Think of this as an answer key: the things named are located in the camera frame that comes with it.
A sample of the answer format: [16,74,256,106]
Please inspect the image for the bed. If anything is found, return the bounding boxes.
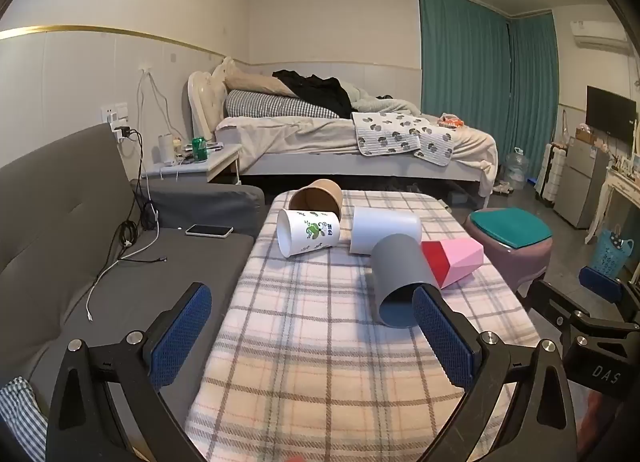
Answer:
[187,69,501,207]

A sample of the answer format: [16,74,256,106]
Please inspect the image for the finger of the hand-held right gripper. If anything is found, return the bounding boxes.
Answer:
[525,279,593,345]
[579,266,640,325]

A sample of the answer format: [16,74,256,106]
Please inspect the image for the black and white cables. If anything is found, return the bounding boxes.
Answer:
[86,212,168,323]

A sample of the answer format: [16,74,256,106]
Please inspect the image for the black cable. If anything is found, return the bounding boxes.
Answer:
[117,129,168,263]

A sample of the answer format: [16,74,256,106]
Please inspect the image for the white suitcase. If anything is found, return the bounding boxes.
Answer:
[537,142,568,207]

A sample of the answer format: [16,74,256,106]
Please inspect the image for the teal seat cushion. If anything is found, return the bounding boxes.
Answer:
[471,208,551,249]

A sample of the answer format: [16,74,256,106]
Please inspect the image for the pink and red box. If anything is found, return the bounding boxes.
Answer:
[421,238,485,289]

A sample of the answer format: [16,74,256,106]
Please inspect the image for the grey sofa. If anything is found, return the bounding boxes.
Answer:
[0,123,266,443]

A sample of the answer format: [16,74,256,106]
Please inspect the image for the narrow teal curtain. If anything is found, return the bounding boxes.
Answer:
[507,12,560,183]

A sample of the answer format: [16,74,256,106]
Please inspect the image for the blue laundry basket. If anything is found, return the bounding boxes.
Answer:
[590,227,633,283]

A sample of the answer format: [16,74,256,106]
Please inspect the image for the white cup with green print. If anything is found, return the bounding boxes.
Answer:
[276,209,341,259]

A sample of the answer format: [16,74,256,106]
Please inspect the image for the black television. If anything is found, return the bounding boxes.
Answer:
[586,86,638,147]

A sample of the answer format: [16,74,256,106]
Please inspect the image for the pale green duvet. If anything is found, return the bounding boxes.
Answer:
[345,84,423,117]

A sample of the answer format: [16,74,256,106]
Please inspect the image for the beige pillow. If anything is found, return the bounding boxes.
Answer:
[212,58,296,97]

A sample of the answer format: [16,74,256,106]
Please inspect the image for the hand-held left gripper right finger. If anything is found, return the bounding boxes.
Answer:
[411,285,579,462]

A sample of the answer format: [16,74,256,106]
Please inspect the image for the black clothing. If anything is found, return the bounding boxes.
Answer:
[272,70,353,119]

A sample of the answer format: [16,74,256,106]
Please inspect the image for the grey cup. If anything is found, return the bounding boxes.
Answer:
[371,234,441,329]

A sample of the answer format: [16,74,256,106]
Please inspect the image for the grey fridge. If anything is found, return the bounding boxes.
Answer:
[552,139,611,230]

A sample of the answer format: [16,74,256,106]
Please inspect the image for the brown paper cup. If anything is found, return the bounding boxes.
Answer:
[288,179,344,220]

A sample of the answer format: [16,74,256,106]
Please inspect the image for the mauve stool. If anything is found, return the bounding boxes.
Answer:
[465,208,555,297]

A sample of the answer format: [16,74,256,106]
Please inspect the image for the white console table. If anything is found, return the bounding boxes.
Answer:
[585,162,640,247]

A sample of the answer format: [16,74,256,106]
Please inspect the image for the white air conditioner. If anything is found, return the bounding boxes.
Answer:
[570,19,631,52]

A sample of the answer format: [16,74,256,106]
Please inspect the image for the smartphone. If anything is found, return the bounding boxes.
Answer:
[185,224,234,239]

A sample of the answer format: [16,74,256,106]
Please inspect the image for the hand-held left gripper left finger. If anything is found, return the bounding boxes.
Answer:
[46,282,213,462]

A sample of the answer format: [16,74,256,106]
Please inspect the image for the white wall cable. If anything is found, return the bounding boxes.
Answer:
[137,66,181,143]

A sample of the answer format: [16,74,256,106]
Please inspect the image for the white nightstand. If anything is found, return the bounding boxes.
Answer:
[142,144,243,187]

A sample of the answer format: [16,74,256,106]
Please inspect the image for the checked pillow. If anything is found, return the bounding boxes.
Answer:
[224,90,341,120]

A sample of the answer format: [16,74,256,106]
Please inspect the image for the wide teal curtain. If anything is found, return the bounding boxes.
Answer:
[417,0,512,117]

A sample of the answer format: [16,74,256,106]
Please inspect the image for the large water bottle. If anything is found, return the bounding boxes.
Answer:
[504,148,530,193]

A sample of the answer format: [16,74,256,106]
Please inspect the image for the plain white cup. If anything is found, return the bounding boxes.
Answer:
[349,207,423,257]

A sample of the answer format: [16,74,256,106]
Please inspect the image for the striped cloth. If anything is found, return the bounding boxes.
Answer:
[0,376,48,462]

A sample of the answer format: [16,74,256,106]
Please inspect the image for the white patterned blanket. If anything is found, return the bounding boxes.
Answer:
[351,110,457,165]

